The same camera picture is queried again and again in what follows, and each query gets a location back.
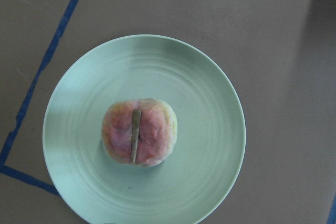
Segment light green round plate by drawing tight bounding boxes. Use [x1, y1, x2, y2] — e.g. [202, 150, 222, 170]
[42, 34, 247, 224]

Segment pink yellow peach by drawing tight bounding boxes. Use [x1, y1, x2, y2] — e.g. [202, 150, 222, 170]
[101, 98, 177, 167]

